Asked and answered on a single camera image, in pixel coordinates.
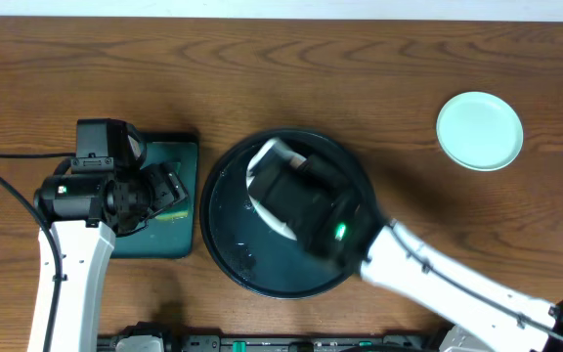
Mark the white plate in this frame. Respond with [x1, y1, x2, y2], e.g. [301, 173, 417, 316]
[245, 138, 307, 241]

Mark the green yellow sponge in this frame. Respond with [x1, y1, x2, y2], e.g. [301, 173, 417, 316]
[155, 208, 190, 221]

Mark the mint green plate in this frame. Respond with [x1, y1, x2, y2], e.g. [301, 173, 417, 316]
[436, 91, 524, 172]

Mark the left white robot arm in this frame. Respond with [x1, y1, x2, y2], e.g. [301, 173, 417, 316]
[28, 119, 152, 351]

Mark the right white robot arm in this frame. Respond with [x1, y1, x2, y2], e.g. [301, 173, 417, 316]
[245, 148, 563, 351]

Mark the round black tray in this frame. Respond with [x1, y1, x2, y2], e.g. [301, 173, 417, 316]
[199, 128, 375, 299]

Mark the black rectangular sponge tray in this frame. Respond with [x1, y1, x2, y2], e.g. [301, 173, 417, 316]
[111, 132, 199, 259]

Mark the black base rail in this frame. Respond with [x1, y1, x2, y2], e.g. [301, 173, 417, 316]
[97, 334, 439, 352]

